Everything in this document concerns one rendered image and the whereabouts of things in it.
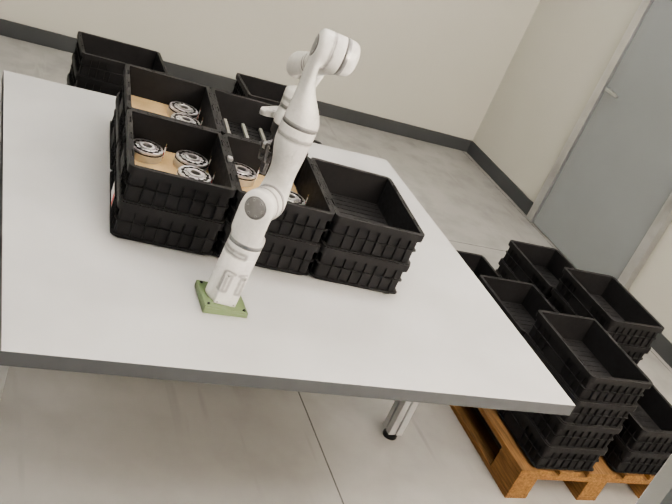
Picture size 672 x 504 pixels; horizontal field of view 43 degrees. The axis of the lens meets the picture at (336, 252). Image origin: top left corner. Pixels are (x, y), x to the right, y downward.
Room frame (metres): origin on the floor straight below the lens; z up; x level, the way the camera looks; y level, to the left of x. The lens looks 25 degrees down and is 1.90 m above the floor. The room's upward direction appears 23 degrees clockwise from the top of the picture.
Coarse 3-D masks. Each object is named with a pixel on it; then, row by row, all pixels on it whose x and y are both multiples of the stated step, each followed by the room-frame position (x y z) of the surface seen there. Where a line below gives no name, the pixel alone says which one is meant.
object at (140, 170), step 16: (128, 112) 2.36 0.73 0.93; (144, 112) 2.41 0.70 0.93; (128, 128) 2.25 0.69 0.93; (192, 128) 2.46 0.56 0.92; (128, 144) 2.15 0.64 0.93; (224, 144) 2.43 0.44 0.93; (128, 160) 2.07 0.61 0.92; (224, 160) 2.32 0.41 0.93; (144, 176) 2.04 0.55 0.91; (160, 176) 2.06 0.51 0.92; (176, 176) 2.08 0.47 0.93; (208, 192) 2.12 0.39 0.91; (224, 192) 2.13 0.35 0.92
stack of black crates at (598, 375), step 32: (544, 320) 2.94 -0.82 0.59; (576, 320) 3.08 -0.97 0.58; (544, 352) 2.88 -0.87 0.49; (576, 352) 3.00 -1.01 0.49; (608, 352) 3.00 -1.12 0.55; (576, 384) 2.70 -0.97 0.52; (608, 384) 2.69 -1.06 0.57; (640, 384) 2.76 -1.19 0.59; (512, 416) 2.85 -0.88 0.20; (544, 416) 2.74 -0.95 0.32; (576, 416) 2.68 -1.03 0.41; (608, 416) 2.74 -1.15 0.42; (544, 448) 2.66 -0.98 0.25; (576, 448) 2.72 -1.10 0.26
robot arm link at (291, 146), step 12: (276, 132) 1.99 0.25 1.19; (288, 132) 1.96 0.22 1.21; (300, 132) 1.96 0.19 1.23; (276, 144) 1.97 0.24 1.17; (288, 144) 1.95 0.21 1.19; (300, 144) 1.96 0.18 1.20; (276, 156) 1.99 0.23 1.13; (288, 156) 1.97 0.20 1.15; (300, 156) 1.97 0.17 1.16; (276, 168) 2.00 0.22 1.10; (288, 168) 1.99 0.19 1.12; (264, 180) 2.02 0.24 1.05; (276, 180) 2.01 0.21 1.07; (288, 180) 2.00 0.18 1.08; (288, 192) 2.01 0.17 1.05
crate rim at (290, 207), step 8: (224, 136) 2.49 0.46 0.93; (232, 136) 2.52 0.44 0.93; (256, 144) 2.55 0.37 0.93; (232, 168) 2.28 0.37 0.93; (312, 168) 2.54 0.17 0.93; (320, 184) 2.44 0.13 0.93; (240, 192) 2.16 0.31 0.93; (328, 200) 2.35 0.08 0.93; (288, 208) 2.21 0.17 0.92; (296, 208) 2.22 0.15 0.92; (304, 208) 2.23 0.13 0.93; (312, 208) 2.25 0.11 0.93; (328, 208) 2.30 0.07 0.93; (312, 216) 2.24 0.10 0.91; (320, 216) 2.25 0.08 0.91; (328, 216) 2.26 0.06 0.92
